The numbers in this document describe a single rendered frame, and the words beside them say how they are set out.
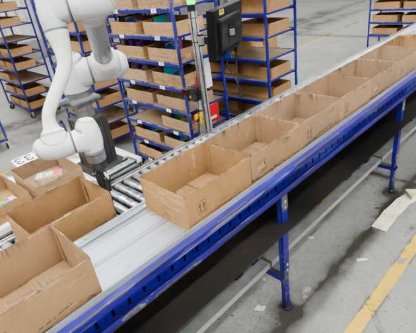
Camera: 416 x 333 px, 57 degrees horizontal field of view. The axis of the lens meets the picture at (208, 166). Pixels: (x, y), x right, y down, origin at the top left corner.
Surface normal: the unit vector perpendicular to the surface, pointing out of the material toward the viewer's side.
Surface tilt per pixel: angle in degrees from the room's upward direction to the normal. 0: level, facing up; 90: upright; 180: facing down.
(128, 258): 0
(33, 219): 89
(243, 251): 0
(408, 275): 0
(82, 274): 90
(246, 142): 89
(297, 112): 90
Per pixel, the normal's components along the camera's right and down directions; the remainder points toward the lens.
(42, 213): 0.72, 0.23
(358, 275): -0.13, -0.87
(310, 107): -0.69, 0.41
